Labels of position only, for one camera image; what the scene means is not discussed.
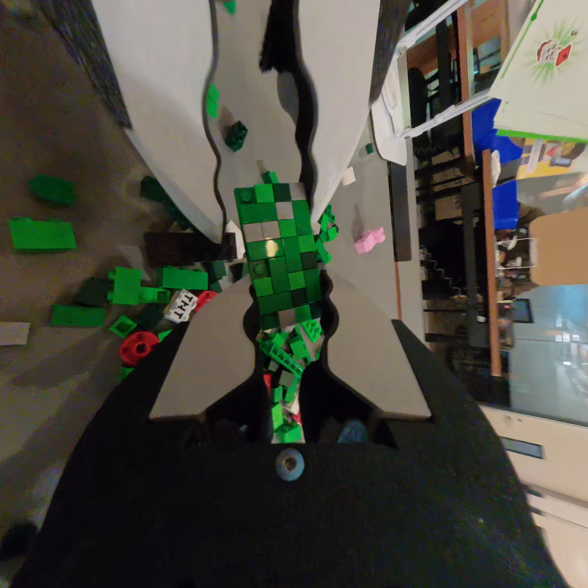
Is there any black office chair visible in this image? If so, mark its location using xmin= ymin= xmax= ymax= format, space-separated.
xmin=408 ymin=68 xmax=430 ymax=141

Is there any white book stand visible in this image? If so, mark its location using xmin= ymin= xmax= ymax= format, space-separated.
xmin=369 ymin=0 xmax=502 ymax=167

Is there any white cabinet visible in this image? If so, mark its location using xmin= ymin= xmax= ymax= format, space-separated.
xmin=478 ymin=404 xmax=588 ymax=588

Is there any green checkered brick assembly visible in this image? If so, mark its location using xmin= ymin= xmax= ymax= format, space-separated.
xmin=233 ymin=181 xmax=325 ymax=319

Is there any pink toy pig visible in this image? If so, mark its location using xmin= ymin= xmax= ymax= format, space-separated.
xmin=354 ymin=226 xmax=386 ymax=255

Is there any yellow printed box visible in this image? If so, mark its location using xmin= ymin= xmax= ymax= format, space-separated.
xmin=515 ymin=139 xmax=588 ymax=181

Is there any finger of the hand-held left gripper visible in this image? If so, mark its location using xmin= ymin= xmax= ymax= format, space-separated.
xmin=92 ymin=0 xmax=237 ymax=245
xmin=259 ymin=0 xmax=383 ymax=228

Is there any long black toy plate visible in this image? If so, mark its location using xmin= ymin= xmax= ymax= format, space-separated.
xmin=144 ymin=231 xmax=246 ymax=268

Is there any small grey toy tile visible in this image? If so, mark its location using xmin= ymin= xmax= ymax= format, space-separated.
xmin=0 ymin=322 xmax=31 ymax=346

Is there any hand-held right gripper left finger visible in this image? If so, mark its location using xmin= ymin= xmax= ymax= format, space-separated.
xmin=149 ymin=277 xmax=257 ymax=420

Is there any white printed toy brick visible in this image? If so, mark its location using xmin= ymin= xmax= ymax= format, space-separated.
xmin=164 ymin=288 xmax=198 ymax=323

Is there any white instruction booklet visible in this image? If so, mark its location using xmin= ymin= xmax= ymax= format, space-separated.
xmin=488 ymin=0 xmax=588 ymax=144

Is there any wooden table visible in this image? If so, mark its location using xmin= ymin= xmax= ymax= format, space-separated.
xmin=481 ymin=149 xmax=502 ymax=378

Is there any black desk cable cover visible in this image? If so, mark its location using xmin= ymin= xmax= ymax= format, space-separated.
xmin=387 ymin=161 xmax=413 ymax=262

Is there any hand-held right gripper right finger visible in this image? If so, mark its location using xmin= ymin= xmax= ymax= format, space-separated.
xmin=321 ymin=270 xmax=432 ymax=420

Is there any glass partition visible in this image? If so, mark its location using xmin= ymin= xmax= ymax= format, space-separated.
xmin=505 ymin=285 xmax=588 ymax=416

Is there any blue storage bin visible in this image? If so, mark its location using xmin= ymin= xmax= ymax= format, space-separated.
xmin=492 ymin=180 xmax=519 ymax=230
xmin=472 ymin=98 xmax=523 ymax=159

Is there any pile of green toy bricks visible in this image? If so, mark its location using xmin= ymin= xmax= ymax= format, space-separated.
xmin=8 ymin=83 xmax=341 ymax=444

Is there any dark green studded toy brick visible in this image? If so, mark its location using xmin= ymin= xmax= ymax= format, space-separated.
xmin=224 ymin=122 xmax=249 ymax=152

